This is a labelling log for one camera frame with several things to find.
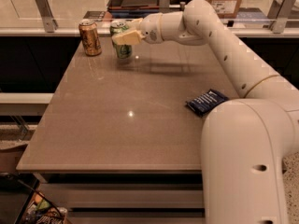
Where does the right metal glass bracket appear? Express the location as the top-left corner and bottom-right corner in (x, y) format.
(270, 0), (296, 34)

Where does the grey table drawer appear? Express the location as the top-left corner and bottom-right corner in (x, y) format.
(40, 184), (204, 209)

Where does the snack bag bin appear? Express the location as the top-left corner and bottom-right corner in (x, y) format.
(15, 190), (72, 224)

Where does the middle metal glass bracket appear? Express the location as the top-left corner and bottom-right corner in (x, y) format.
(159, 0), (170, 13)

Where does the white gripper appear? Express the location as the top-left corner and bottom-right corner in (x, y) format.
(112, 13), (163, 45)

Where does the blue snack packet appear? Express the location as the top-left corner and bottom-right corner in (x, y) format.
(186, 89), (229, 117)

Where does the orange soda can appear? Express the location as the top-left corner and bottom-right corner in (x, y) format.
(78, 19), (102, 56)

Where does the left metal glass bracket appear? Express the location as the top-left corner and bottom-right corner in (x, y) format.
(35, 0), (58, 33)

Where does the green soda can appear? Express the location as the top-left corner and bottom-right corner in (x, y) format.
(109, 20), (132, 59)

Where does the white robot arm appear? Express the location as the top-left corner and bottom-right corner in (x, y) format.
(112, 0), (299, 224)

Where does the metal glass bracket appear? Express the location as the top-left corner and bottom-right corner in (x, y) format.
(159, 0), (170, 13)
(270, 0), (296, 34)
(35, 0), (58, 33)

